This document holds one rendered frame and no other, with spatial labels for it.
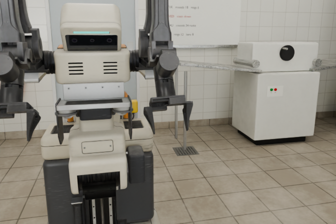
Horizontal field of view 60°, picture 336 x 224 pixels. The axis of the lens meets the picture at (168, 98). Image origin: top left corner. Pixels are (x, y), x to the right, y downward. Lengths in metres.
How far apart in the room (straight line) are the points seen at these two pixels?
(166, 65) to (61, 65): 0.46
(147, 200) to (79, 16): 1.00
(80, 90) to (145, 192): 0.72
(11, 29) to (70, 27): 0.21
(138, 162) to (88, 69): 0.48
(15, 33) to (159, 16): 0.41
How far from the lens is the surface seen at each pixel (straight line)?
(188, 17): 3.98
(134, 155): 1.34
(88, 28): 1.05
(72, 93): 1.12
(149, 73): 1.15
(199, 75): 4.07
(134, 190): 1.59
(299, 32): 4.75
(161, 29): 0.90
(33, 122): 0.89
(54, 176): 1.55
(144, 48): 1.02
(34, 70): 1.16
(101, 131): 1.20
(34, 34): 1.04
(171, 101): 0.83
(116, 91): 1.11
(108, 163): 1.19
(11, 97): 0.88
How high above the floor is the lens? 1.27
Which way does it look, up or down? 12 degrees down
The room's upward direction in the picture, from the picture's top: straight up
